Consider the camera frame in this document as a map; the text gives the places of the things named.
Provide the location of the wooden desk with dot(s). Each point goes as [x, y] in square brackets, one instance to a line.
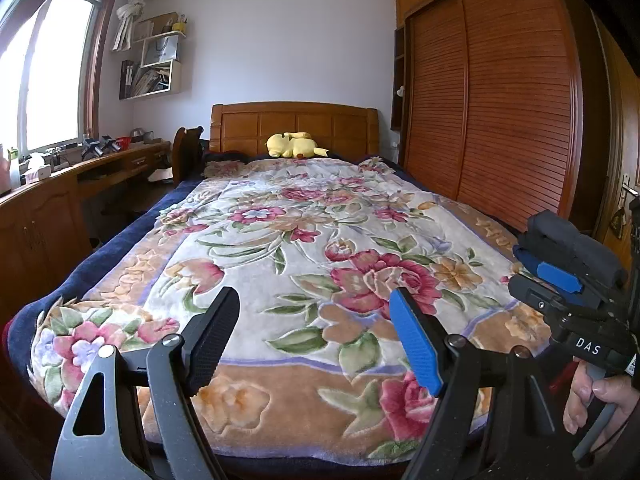
[40, 220]

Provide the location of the tied white curtain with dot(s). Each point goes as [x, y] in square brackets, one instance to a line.
[131, 15]

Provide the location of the wooden bed headboard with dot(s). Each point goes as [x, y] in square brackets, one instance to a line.
[300, 120]

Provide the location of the white wall shelf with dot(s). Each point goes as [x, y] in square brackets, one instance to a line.
[152, 80]

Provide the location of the wooden slatted wardrobe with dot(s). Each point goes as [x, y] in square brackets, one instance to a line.
[500, 95]

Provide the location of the white paper bag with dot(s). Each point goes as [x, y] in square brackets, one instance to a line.
[161, 50]

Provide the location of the red bowl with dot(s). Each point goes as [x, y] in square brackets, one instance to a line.
[122, 141]

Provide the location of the person's right hand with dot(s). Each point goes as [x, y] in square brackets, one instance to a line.
[577, 405]

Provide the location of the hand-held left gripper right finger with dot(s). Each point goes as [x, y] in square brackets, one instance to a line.
[417, 345]

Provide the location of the black metal tool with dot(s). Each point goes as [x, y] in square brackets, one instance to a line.
[102, 146]

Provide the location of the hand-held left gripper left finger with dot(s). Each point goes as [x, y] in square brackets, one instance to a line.
[210, 340]

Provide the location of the yellow plush toy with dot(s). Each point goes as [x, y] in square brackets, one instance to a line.
[290, 146]

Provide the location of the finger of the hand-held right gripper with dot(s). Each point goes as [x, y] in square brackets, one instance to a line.
[540, 302]
[560, 276]

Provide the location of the wooden door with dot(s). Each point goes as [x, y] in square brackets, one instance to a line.
[617, 125]

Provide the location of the hanging door ornament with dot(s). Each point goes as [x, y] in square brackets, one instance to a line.
[616, 221]

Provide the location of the window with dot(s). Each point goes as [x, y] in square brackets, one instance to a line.
[55, 75]

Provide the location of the tissue box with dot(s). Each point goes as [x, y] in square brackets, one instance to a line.
[37, 171]

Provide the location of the navy blue bed sheet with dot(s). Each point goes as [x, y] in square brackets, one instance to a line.
[75, 280]

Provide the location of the wooden chair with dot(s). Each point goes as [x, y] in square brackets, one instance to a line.
[186, 157]

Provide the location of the pink bottle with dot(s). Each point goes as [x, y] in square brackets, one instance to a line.
[4, 170]

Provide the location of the floral blanket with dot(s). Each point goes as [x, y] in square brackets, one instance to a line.
[300, 260]

